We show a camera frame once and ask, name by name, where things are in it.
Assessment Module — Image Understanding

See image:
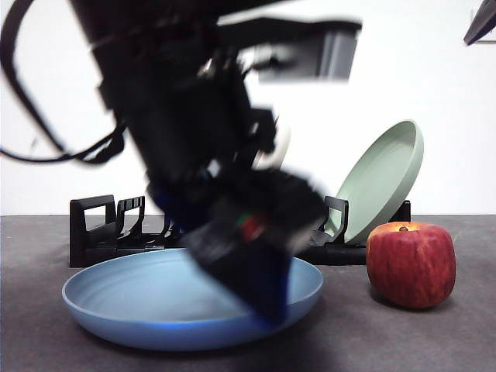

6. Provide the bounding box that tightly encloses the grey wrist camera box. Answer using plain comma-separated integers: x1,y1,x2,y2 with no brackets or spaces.
257,29,359,82

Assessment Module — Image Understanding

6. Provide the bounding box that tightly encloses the red apple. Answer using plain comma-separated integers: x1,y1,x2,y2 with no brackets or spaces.
366,222,457,310

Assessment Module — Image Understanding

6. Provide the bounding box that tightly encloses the green plate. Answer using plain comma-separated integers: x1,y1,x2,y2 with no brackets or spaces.
335,119,425,247

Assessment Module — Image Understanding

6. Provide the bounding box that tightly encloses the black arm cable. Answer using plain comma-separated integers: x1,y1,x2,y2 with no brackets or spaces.
0,0,127,166

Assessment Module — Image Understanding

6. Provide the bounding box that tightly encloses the blue plate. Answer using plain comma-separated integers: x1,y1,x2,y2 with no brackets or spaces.
61,247,325,353

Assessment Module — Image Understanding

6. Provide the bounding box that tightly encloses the black plate rack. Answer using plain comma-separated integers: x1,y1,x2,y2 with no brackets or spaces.
69,195,412,268

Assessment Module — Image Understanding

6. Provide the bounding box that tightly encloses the beige plate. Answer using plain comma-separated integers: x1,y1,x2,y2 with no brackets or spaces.
253,122,291,171

